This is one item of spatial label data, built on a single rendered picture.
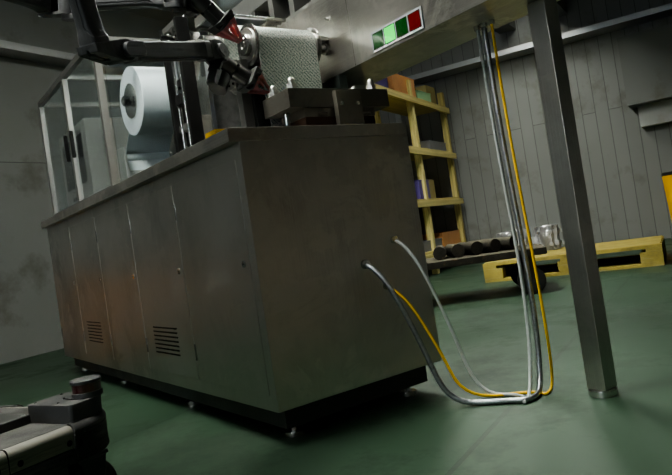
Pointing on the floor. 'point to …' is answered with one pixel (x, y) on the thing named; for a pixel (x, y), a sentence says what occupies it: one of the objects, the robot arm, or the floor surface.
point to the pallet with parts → (655, 252)
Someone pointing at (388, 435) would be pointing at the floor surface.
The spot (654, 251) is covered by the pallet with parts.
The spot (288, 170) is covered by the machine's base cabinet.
